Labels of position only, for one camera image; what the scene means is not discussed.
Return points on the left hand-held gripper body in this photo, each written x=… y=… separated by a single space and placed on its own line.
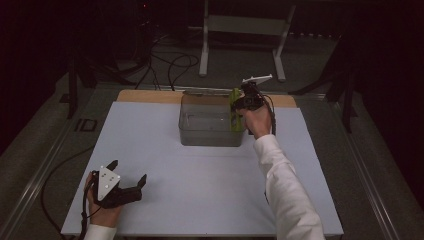
x=115 y=193

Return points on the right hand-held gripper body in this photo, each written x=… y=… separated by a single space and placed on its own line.
x=252 y=98

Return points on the green cartoon phone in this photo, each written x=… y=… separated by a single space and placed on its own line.
x=235 y=96

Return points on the clear plastic container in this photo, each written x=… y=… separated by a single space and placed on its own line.
x=208 y=128

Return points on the person's right hand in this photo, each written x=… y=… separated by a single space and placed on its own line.
x=258 y=121

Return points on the person's left hand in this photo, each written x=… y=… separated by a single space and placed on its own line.
x=103 y=216

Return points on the white table mat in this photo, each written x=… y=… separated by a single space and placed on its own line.
x=200 y=193

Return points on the white metal stand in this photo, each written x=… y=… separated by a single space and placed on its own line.
x=245 y=25

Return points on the black stand leg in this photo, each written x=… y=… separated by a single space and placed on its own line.
x=72 y=90
x=347 y=103

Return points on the black square floor frame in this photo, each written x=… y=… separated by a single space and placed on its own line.
x=85 y=125

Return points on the metal floor rail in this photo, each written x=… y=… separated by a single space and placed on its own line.
x=36 y=180
x=363 y=173

